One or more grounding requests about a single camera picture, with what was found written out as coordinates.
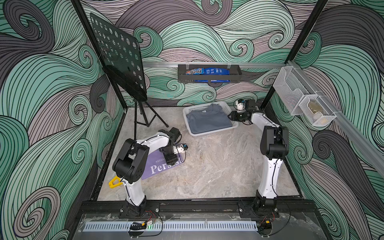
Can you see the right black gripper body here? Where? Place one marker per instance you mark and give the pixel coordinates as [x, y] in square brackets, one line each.
[235, 115]

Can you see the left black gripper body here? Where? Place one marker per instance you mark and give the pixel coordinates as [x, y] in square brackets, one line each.
[171, 157]

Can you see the purple Persist t-shirt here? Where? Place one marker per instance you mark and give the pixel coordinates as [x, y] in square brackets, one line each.
[156, 164]

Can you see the grey t-shirt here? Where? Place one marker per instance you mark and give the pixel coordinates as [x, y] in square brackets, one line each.
[209, 119]

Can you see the white perforated plastic basket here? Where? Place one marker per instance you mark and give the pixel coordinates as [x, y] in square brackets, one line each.
[225, 107]

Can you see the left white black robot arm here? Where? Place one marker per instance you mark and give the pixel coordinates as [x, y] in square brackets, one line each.
[130, 163]

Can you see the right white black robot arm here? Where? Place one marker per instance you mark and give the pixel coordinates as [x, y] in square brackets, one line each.
[274, 147]

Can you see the blue candy packet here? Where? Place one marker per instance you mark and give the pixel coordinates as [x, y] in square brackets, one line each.
[208, 71]

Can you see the yellow plastic triangle tool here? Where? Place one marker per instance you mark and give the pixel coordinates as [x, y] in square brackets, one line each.
[115, 182]

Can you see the black perforated music stand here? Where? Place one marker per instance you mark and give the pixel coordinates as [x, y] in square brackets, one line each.
[123, 65]

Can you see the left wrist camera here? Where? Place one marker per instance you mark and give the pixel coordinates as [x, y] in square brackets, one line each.
[180, 148]

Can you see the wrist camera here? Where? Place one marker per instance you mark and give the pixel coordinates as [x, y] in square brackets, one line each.
[180, 148]
[240, 105]

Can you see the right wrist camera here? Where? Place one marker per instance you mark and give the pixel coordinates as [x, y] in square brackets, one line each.
[240, 105]

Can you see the clear plastic wall bin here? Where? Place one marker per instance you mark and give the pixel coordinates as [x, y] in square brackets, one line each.
[290, 89]

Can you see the black wall tray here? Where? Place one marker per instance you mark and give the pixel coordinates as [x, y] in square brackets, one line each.
[234, 77]

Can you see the small clear wall bin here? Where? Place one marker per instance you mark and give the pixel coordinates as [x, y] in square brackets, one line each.
[316, 111]

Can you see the white slotted cable duct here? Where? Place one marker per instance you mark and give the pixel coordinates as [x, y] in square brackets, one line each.
[175, 226]

